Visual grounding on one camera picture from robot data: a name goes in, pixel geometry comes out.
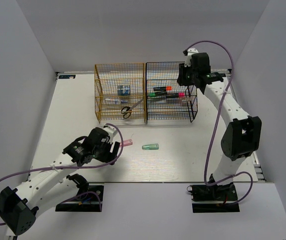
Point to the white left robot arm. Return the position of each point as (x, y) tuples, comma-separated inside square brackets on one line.
[(22, 205)]

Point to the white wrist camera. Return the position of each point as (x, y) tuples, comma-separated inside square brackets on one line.
[(112, 132), (188, 54)]

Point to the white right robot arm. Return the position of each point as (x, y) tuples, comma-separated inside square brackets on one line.
[(242, 134)]

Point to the black handled scissors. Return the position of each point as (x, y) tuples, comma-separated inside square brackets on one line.
[(127, 111)]

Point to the right blue table label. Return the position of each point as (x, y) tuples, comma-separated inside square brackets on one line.
[(216, 74)]

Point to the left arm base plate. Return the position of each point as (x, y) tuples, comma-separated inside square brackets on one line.
[(90, 201)]

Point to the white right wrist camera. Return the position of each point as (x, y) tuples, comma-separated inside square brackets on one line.
[(188, 54)]

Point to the left blue table label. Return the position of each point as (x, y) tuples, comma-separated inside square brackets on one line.
[(65, 76)]

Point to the pink transparent correction tape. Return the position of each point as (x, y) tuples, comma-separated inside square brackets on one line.
[(126, 143)]

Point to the yellow wire basket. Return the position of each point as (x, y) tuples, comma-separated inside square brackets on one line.
[(107, 77)]

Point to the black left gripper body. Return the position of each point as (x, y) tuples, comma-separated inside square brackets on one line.
[(101, 152)]

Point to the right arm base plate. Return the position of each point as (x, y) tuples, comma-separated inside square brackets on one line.
[(214, 199)]

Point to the black wire basket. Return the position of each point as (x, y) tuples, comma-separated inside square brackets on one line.
[(159, 74)]

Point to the orange cap black highlighter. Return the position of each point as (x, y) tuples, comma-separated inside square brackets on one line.
[(162, 88)]

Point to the pink cap black highlighter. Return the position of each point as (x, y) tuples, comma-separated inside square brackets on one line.
[(175, 95)]

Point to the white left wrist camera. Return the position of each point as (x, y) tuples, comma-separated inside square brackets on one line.
[(112, 132)]

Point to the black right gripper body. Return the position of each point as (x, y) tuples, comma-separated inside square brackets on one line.
[(187, 75)]

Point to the green cap black highlighter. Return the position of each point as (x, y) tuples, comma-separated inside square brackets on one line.
[(157, 94)]

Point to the green transparent correction tape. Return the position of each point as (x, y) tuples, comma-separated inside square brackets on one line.
[(151, 146)]

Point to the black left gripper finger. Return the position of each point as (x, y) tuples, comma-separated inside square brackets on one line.
[(112, 159), (116, 148)]

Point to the blue table label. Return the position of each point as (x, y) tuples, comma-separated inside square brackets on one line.
[(65, 76), (216, 74)]

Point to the blue white small box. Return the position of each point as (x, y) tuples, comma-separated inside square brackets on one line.
[(123, 90)]

